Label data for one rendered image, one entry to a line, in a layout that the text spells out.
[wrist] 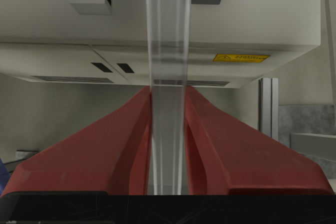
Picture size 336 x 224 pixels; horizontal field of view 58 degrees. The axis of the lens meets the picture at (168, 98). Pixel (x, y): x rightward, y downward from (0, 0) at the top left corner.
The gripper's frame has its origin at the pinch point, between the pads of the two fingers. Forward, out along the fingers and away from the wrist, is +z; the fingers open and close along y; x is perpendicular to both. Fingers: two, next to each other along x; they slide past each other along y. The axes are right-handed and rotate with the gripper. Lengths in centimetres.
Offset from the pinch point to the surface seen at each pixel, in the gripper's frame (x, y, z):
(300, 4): 7.4, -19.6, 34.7
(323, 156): 52, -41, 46
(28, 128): 63, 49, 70
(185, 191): 9.5, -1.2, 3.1
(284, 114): 58, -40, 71
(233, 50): 14.4, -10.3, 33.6
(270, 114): 39, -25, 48
